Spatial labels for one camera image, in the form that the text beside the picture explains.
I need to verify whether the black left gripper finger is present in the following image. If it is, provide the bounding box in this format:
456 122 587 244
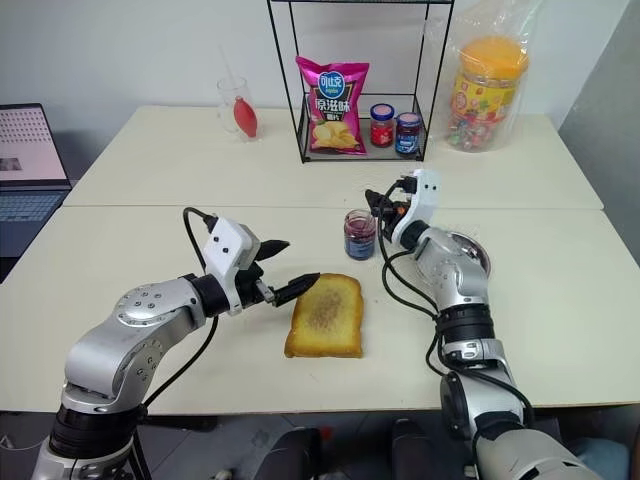
256 239 292 262
272 272 321 307

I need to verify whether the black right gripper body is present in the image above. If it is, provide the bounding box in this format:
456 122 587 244
377 191 415 222

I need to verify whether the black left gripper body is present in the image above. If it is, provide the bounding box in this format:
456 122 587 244
233 242 276 310

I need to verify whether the open glass jam jar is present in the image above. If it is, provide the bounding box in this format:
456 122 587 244
343 209 377 261

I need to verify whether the toasted bread slice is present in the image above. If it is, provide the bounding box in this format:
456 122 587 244
284 272 366 360

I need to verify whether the red jam jar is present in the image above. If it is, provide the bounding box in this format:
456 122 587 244
369 103 397 148

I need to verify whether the blue jam jar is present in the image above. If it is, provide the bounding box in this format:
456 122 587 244
394 112 423 154

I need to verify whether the round metal plate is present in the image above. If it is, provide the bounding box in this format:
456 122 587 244
446 226 494 287

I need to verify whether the pink potato chips bag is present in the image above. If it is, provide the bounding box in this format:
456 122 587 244
294 55 372 157

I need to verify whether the red rubber bulb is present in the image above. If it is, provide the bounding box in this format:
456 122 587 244
231 96 262 139

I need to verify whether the candy jar with yellow lid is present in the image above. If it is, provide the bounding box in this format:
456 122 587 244
448 36 531 152

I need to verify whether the clear drinking glass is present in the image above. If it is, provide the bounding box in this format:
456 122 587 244
215 75 262 145

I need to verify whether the clear plastic bag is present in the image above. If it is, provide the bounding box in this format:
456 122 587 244
431 0 535 154

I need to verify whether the clear plastic straw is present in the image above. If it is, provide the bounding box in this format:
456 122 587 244
219 43 240 89

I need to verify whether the dark rounded shape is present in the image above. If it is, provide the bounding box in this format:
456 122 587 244
391 417 442 480

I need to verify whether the grey laptop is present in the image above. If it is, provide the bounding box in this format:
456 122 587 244
0 103 74 224

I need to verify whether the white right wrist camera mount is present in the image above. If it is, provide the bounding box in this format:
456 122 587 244
393 169 444 247

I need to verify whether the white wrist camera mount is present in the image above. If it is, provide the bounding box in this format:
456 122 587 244
202 217 259 317
393 169 444 247

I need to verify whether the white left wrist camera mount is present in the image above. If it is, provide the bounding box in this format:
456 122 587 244
202 217 259 317

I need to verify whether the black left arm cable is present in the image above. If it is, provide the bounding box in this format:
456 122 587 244
127 206 222 480

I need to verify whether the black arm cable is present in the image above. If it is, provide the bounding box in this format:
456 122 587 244
127 206 222 480
380 175 535 431

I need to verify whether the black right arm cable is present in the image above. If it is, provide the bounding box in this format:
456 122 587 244
380 175 535 431

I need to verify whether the black wire rack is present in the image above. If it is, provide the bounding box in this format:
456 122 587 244
266 0 454 166

